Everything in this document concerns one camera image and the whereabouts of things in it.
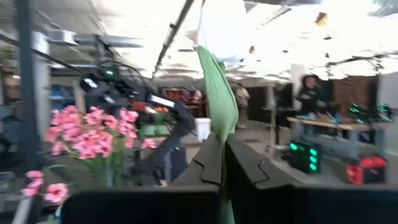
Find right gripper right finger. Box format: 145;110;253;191
226;134;398;224

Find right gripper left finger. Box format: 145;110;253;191
60;134;223;224

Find pink artificial flower bunch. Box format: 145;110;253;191
20;169;71;206
45;105;158;187

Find white artificial tulip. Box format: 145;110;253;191
197;0;249;224

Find orange tulips green vase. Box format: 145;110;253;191
152;105;170;125

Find green-lit black computer tower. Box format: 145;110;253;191
287;140;321;174

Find green tray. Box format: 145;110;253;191
138;124;172;138

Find white trash bin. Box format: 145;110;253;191
194;117;212;142

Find red bin shelf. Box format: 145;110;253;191
161;87;190;102

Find red black power station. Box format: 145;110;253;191
345;155;388;185

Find black rig overhead beam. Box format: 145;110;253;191
152;0;195;78

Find wooden top grey workbench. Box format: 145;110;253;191
285;114;392;156

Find person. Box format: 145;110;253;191
295;73;330;116
233;82;251;130

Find black rig frame post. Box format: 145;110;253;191
14;0;35;175

